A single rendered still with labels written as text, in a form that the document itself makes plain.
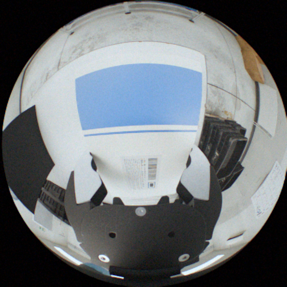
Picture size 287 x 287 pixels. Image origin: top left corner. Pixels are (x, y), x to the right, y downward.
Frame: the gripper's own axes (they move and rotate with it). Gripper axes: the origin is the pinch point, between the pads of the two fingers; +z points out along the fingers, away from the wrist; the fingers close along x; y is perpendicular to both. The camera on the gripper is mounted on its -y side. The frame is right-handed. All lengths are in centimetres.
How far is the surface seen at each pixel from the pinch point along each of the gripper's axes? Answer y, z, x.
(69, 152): 7.7, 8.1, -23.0
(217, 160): 32, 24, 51
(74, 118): -2.5, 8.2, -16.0
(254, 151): 63, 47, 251
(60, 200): 36, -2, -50
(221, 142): 19, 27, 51
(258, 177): 95, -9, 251
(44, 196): 33, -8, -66
